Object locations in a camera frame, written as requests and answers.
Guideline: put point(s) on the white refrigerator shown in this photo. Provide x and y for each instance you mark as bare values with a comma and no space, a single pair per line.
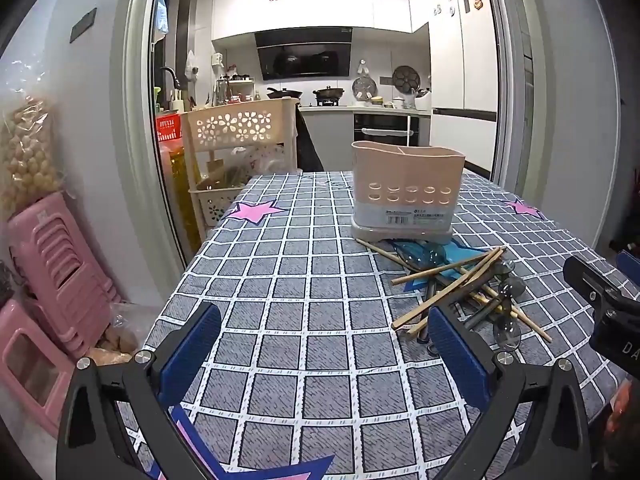
460,60

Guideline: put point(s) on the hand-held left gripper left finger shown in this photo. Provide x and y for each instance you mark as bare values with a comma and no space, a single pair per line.
192,355

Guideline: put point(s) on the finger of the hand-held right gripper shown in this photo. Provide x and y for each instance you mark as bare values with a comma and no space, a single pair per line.
629,266
585,275

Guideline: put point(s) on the stack of pink plastic stools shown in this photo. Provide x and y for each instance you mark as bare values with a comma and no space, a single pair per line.
55,260

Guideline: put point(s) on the white hanging plastic bag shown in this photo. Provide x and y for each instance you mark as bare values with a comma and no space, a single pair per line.
190,67

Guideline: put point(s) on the pink plastic stool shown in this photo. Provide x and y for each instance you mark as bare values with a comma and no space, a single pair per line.
30,360

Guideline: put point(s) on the red plastic basket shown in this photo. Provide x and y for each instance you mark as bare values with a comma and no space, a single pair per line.
169,127

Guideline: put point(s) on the grey kitchen base cabinet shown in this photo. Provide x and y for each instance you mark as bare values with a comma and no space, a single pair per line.
330,135

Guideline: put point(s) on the clear bag of brown food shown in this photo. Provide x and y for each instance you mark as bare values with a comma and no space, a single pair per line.
120,342

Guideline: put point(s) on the beige plastic utensil holder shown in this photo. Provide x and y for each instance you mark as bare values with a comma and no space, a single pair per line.
405,180

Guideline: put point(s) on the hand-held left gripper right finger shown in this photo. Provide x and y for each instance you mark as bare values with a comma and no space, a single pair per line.
457,360

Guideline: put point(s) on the round metal steamer rack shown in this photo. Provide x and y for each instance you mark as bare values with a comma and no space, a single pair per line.
363,87

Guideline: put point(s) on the black range hood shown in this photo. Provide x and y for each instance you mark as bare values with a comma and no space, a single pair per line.
305,55

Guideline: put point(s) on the round dark multi-well pan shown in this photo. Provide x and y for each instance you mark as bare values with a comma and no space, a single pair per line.
406,78

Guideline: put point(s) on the black built-in oven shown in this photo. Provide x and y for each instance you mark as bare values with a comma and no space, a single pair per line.
385,122

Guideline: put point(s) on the white upper kitchen cabinets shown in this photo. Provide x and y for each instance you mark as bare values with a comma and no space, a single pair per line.
300,5

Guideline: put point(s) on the pile of chopsticks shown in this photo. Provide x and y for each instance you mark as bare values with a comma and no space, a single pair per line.
450,266

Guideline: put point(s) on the grey checked star tablecloth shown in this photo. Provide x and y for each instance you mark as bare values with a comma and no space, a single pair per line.
320,310

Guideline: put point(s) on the dark pot with lid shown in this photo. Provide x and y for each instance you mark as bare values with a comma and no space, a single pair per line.
328,94

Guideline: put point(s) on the clear bag of round nuts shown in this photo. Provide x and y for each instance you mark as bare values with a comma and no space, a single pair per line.
27,160

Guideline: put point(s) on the white wall-mounted box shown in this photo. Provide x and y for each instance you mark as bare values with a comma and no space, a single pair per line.
216,59

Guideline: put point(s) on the person's right hand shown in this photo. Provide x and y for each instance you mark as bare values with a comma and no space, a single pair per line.
622,410

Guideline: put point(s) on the blue hanging cloth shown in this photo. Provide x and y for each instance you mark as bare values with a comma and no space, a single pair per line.
161,12

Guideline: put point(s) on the beige flower-cutout trolley rack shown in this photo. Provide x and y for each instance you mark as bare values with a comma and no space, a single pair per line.
235,127

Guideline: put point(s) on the dark wall switch panel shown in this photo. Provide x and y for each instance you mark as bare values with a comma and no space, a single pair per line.
82,25

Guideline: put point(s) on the black kitchen faucet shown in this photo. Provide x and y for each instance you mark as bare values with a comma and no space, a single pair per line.
172,75

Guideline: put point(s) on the yellow oil bottle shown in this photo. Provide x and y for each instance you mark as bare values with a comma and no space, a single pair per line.
181,185

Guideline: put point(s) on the black wok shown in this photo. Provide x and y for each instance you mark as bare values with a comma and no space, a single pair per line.
285,93

